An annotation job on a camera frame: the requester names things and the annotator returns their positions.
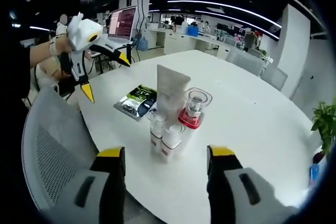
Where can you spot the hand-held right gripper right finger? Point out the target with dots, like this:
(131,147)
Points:
(231,203)

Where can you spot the small white skincare bottle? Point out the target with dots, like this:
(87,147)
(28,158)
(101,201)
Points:
(155,137)

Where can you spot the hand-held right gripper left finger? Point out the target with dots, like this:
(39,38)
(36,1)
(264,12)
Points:
(99,200)

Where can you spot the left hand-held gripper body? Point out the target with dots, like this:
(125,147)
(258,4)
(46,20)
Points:
(82,32)

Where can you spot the blue packet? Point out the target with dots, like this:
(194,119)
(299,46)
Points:
(314,172)

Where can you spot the person's left hand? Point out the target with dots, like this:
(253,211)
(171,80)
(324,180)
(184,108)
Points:
(62,44)

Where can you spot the black monitor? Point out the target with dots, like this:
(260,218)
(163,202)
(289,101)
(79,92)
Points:
(223,27)

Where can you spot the silver skincare sachet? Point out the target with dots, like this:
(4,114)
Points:
(126,108)

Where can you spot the dark blue skincare sachet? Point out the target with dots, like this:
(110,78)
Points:
(147,107)

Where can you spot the white counter cabinets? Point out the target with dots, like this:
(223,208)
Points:
(178,43)

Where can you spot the green potted plant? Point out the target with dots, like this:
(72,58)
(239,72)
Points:
(324,120)

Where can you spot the white wristband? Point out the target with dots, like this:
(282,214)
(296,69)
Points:
(53,47)

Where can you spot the white skincare tube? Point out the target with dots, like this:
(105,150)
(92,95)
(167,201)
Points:
(169,87)

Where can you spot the blue storage box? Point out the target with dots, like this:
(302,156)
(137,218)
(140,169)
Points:
(193,31)

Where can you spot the red-banded white skincare bottle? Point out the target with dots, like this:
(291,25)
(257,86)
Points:
(190,122)

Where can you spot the dark red vase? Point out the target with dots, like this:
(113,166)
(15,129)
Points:
(319,157)

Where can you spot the small translucent skincare bottle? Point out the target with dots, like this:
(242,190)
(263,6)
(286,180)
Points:
(170,142)

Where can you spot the open laptop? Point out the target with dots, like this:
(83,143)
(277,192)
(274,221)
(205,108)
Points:
(122,23)

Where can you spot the blue water jug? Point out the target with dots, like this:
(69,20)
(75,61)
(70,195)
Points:
(143,43)

